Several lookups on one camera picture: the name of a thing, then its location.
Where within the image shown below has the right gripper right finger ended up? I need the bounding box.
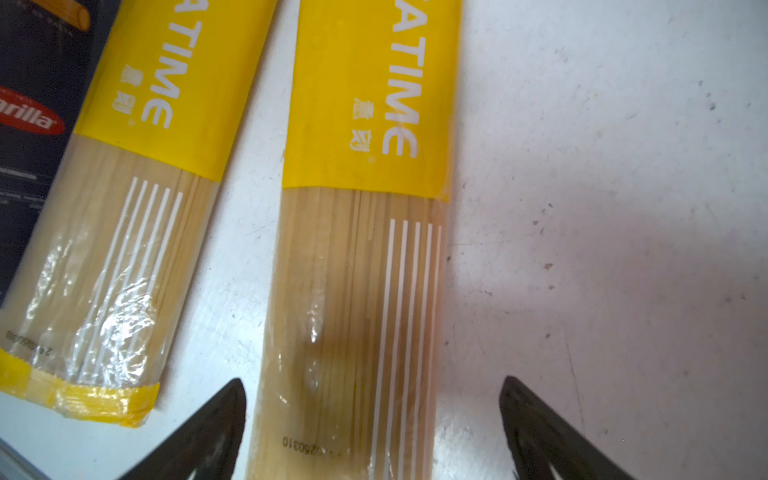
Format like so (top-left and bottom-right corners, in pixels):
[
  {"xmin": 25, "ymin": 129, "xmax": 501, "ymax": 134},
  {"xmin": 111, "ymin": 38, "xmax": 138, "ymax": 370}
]
[{"xmin": 499, "ymin": 376, "xmax": 632, "ymax": 480}]

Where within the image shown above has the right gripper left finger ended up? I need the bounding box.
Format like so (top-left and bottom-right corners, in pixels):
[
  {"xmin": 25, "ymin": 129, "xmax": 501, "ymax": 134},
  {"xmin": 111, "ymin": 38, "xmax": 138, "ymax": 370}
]
[{"xmin": 123, "ymin": 378, "xmax": 247, "ymax": 480}]

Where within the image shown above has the yellow pastatime bag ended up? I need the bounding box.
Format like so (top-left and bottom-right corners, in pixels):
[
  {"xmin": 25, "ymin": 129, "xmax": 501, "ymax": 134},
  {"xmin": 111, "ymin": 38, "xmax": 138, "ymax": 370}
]
[
  {"xmin": 246, "ymin": 1, "xmax": 462, "ymax": 479},
  {"xmin": 1, "ymin": 1, "xmax": 275, "ymax": 427}
]

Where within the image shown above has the blue Barilla pasta box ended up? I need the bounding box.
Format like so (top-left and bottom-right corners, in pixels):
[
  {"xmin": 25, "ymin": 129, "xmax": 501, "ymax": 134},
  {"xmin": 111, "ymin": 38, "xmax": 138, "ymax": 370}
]
[{"xmin": 1, "ymin": 0, "xmax": 120, "ymax": 292}]

